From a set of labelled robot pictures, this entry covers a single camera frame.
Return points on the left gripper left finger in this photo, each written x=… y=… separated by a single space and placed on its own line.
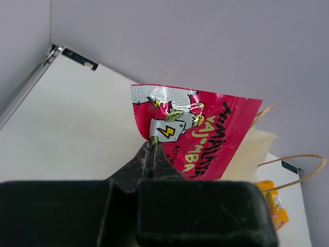
x=128 y=176

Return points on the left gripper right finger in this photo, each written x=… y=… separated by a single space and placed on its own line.
x=160 y=167

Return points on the red snack packet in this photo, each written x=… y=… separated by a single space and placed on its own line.
x=199 y=131

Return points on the beige paper bag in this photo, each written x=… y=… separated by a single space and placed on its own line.
x=252 y=152

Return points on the right blue table label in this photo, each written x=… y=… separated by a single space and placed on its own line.
x=290 y=167

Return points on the blue table label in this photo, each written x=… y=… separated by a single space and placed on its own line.
x=80 y=59
x=290 y=167

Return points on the left blue table label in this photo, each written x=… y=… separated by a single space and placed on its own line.
x=80 y=59

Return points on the orange snack pack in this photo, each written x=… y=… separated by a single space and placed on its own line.
x=278 y=212

